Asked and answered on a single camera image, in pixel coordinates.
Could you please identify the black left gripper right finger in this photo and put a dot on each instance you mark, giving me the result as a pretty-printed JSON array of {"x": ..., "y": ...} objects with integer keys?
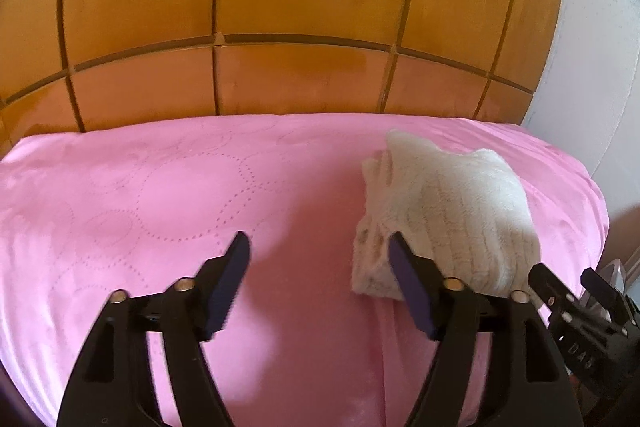
[{"x": 526, "y": 382}]

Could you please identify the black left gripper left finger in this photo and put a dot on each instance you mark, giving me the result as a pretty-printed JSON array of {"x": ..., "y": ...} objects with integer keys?
[{"x": 139, "y": 347}]

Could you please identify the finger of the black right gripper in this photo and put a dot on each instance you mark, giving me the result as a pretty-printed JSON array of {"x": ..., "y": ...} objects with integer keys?
[
  {"x": 551, "y": 290},
  {"x": 606, "y": 296}
]

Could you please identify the white knitted sweater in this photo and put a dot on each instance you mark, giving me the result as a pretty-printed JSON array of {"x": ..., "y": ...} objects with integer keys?
[{"x": 466, "y": 212}]

